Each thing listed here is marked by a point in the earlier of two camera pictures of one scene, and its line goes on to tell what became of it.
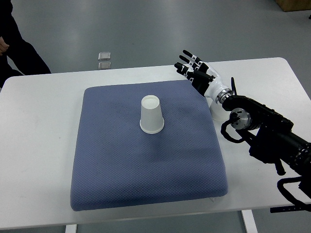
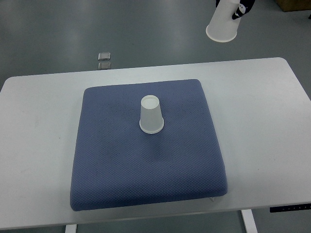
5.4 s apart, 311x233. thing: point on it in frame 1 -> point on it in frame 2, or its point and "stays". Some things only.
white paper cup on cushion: (152, 120) stays
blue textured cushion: (143, 143) stays
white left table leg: (71, 228) stays
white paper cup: (218, 113) -> (222, 27)
